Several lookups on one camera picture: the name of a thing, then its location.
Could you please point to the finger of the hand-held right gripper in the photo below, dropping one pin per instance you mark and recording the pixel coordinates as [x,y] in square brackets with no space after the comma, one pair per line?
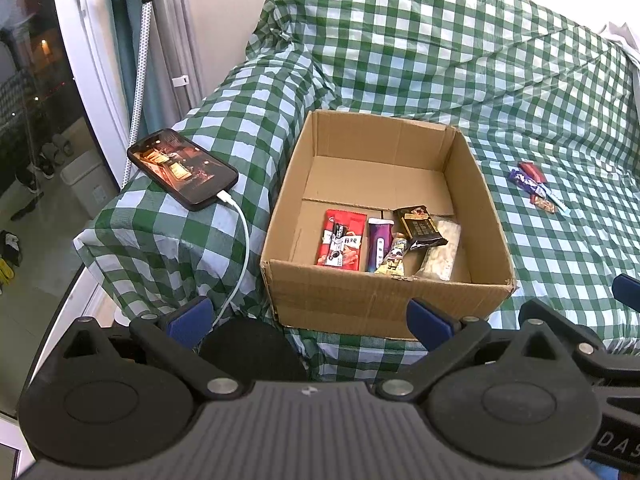
[627,290]
[615,361]

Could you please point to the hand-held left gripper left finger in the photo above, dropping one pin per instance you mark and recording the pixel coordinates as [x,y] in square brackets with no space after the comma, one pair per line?
[195,321]

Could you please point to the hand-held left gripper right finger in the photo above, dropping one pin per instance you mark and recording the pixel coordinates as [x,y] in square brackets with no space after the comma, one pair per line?
[430,321]

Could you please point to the brown cardboard box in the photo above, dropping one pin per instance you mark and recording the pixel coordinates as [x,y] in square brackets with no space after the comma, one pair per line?
[370,302]

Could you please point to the yellow snack packet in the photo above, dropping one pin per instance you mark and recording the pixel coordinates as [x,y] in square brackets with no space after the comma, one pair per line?
[392,262]

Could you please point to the purple packet with white end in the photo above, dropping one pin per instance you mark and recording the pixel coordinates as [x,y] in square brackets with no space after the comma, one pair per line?
[378,245]

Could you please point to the dark brown snack packet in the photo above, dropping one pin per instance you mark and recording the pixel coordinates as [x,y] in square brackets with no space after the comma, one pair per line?
[417,225]

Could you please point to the black white cookie packet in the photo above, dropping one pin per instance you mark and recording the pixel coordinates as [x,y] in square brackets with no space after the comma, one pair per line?
[340,245]

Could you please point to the beige rice cracker bar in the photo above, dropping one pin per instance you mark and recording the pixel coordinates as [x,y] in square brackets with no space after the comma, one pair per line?
[440,260]

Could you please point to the black round cushion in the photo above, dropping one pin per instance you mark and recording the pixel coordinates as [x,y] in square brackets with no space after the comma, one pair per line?
[250,350]

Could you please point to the blue white stick packet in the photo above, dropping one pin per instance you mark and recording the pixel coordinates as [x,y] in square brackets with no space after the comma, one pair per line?
[556,203]

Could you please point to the small orange snack packet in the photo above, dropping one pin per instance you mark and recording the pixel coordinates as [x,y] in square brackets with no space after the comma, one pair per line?
[542,204]

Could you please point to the red spicy snack packet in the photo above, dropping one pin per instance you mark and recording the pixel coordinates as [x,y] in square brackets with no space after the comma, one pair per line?
[350,220]

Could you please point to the purple candy packet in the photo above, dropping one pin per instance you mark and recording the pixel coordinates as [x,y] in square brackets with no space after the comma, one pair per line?
[525,181]

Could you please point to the small red snack packet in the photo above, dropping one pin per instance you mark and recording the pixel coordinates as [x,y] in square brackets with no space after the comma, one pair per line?
[532,171]

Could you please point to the black smartphone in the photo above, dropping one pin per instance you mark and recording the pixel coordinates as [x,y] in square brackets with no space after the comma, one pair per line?
[180,167]

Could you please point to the white waste bin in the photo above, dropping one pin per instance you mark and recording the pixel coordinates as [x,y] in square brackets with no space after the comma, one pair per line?
[87,185]

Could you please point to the yellow black item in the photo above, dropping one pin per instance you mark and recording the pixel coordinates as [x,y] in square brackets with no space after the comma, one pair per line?
[9,260]

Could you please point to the black shoe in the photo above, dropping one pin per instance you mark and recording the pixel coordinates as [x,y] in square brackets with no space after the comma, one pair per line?
[46,169]

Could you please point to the grey slippers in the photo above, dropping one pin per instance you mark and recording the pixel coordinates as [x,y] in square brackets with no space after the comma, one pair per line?
[57,146]

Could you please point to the white plastic clip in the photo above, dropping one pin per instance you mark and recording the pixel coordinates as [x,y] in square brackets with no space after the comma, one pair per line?
[180,80]

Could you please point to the green white checked cloth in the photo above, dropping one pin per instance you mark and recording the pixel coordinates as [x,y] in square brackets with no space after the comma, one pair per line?
[425,35]

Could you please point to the grey curtain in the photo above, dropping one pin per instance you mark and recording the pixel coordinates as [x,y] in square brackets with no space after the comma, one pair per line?
[175,35]

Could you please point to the teal curtain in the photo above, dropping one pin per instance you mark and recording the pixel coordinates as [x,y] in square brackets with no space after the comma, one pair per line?
[122,35]

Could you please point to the white window frame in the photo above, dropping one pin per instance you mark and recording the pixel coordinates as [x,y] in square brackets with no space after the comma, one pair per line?
[95,60]

